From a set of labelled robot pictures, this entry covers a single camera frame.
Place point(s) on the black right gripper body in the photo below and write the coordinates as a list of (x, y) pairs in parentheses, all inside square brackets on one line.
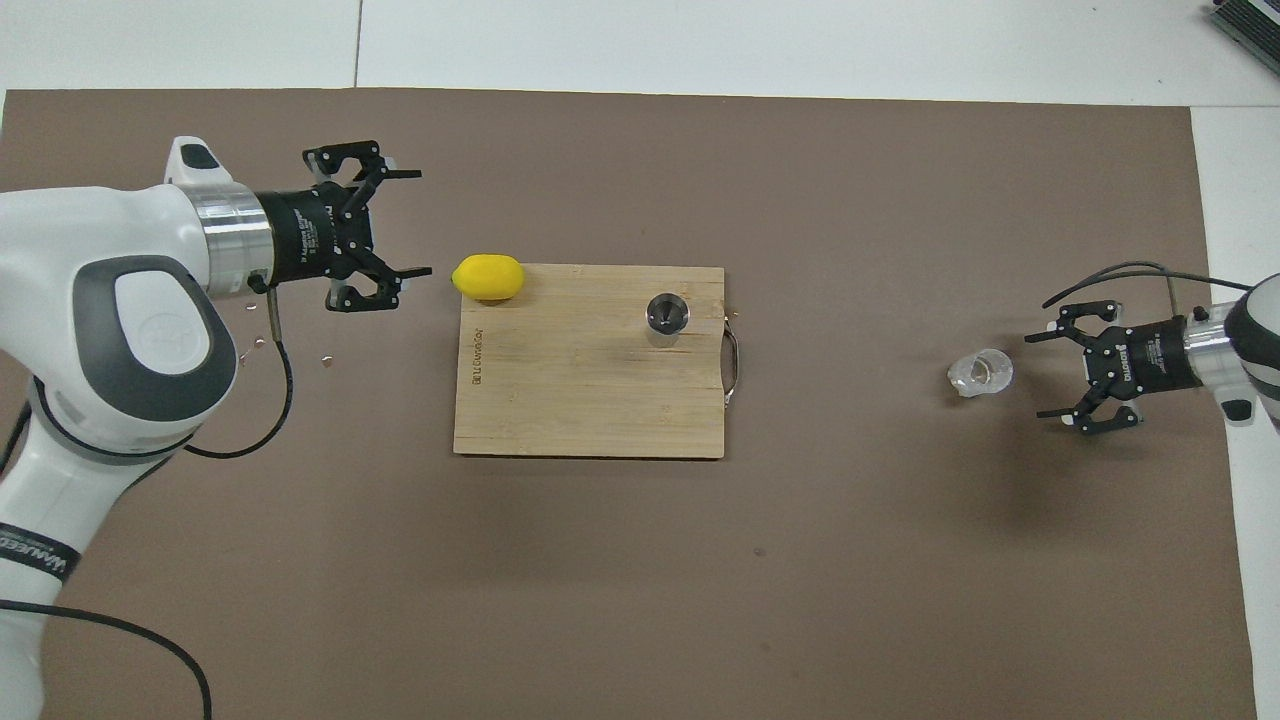
[(1150, 357)]

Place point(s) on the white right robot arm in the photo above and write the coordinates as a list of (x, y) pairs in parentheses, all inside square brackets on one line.
[(1255, 340)]

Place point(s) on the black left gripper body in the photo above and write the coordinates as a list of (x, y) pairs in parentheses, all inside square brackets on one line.
[(310, 238)]

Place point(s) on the clear glass cup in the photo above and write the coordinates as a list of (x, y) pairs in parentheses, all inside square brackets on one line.
[(980, 373)]

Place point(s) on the brown table mat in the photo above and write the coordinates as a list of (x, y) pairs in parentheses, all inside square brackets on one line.
[(640, 600)]

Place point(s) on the wooden cutting board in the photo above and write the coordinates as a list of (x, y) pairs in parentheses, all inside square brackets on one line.
[(580, 390)]

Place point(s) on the grey ribbed device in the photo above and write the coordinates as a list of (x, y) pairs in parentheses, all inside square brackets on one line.
[(1250, 25)]

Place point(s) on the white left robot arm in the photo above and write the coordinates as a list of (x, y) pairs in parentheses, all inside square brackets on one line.
[(100, 400)]

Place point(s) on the yellow lemon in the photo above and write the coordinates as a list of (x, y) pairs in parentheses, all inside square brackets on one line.
[(488, 278)]

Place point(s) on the metal jigger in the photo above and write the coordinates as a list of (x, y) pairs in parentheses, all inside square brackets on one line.
[(667, 312)]

